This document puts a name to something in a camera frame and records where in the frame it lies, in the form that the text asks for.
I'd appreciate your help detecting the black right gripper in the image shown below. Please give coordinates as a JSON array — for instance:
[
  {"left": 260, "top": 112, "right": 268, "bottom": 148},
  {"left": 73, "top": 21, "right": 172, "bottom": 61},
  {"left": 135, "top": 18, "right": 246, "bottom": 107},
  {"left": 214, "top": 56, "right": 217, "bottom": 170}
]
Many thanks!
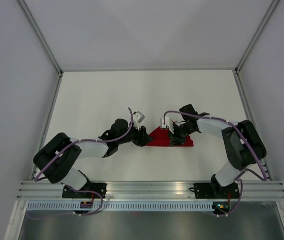
[{"left": 167, "top": 123, "right": 195, "bottom": 147}]

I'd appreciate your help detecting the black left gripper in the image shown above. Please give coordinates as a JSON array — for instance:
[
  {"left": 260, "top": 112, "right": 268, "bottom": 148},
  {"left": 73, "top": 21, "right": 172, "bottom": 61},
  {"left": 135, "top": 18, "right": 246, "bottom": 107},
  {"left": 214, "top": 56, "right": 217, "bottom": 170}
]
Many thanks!
[{"left": 117, "top": 121, "right": 153, "bottom": 147}]

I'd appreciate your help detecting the red cloth napkin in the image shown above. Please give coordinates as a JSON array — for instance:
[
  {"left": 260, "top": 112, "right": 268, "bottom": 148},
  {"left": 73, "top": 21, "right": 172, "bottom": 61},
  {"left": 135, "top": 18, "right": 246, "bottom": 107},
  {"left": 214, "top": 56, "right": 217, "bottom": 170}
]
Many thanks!
[{"left": 146, "top": 127, "right": 194, "bottom": 147}]

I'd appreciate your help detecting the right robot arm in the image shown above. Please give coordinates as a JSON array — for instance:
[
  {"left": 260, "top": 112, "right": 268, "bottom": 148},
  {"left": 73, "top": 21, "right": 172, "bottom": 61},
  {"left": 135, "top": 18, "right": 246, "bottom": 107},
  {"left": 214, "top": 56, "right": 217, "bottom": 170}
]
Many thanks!
[{"left": 160, "top": 104, "right": 267, "bottom": 199}]

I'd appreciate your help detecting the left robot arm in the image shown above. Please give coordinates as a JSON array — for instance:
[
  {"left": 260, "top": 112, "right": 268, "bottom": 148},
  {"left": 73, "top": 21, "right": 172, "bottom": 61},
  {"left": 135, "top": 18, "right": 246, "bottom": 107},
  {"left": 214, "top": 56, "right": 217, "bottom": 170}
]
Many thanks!
[{"left": 33, "top": 118, "right": 152, "bottom": 198}]

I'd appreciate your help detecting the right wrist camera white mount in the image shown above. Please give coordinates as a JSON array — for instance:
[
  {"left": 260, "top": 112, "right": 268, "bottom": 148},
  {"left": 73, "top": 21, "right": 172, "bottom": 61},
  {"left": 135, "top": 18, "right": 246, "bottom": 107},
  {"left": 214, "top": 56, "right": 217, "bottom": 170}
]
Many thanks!
[{"left": 159, "top": 116, "right": 174, "bottom": 133}]

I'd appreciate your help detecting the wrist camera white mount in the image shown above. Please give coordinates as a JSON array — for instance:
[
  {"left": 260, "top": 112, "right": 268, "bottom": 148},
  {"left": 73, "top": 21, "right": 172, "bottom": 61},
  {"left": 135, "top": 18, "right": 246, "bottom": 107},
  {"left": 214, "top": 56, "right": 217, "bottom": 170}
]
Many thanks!
[
  {"left": 132, "top": 111, "right": 145, "bottom": 131},
  {"left": 159, "top": 116, "right": 174, "bottom": 133}
]

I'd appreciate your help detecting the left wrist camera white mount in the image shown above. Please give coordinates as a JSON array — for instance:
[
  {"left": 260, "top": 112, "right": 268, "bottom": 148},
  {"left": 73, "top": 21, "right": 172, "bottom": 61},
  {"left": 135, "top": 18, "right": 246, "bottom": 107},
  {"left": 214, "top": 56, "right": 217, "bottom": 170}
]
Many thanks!
[{"left": 132, "top": 111, "right": 145, "bottom": 131}]

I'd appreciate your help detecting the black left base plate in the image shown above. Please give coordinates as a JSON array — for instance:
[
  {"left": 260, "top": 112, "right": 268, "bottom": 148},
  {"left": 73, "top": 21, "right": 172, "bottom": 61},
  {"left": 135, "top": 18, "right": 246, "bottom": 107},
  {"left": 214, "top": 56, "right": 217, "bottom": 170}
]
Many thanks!
[{"left": 62, "top": 182, "right": 107, "bottom": 199}]

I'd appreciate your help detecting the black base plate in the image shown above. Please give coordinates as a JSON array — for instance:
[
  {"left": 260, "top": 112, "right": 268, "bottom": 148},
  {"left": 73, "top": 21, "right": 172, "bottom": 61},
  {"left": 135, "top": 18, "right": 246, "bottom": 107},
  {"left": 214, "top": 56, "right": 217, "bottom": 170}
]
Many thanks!
[
  {"left": 62, "top": 182, "right": 107, "bottom": 199},
  {"left": 193, "top": 182, "right": 240, "bottom": 200}
]

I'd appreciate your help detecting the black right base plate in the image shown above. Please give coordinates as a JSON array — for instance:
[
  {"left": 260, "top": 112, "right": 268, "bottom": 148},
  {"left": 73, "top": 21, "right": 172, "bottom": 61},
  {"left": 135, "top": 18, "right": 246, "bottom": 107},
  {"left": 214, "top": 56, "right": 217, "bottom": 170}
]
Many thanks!
[{"left": 193, "top": 182, "right": 240, "bottom": 200}]

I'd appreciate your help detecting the slotted cable duct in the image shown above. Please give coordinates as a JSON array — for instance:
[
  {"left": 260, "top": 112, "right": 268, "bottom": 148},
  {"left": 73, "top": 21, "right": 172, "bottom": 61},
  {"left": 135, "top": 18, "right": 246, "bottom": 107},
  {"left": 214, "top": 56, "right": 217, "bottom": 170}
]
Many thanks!
[{"left": 27, "top": 200, "right": 213, "bottom": 212}]

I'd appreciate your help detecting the aluminium mounting rail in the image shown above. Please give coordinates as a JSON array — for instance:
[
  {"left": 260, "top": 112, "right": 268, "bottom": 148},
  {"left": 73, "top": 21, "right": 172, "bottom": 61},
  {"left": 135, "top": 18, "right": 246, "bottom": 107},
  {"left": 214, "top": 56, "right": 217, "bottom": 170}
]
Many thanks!
[{"left": 16, "top": 180, "right": 284, "bottom": 201}]

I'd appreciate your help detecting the left aluminium frame post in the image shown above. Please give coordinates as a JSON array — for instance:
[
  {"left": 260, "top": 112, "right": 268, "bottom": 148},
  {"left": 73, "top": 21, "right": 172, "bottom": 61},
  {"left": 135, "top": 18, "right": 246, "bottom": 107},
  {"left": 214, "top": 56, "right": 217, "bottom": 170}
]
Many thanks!
[{"left": 15, "top": 0, "right": 63, "bottom": 76}]

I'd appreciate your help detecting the aluminium frame post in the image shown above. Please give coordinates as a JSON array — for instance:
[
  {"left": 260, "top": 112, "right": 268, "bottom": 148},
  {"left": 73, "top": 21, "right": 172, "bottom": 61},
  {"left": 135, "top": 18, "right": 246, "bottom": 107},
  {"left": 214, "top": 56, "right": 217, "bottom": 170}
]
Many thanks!
[
  {"left": 233, "top": 0, "right": 281, "bottom": 74},
  {"left": 15, "top": 0, "right": 63, "bottom": 76}
]

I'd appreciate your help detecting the right aluminium frame post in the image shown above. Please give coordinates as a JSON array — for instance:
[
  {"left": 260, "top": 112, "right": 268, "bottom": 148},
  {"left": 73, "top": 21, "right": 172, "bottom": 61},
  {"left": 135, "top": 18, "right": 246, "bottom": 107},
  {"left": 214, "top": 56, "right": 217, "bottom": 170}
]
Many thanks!
[{"left": 233, "top": 0, "right": 281, "bottom": 74}]

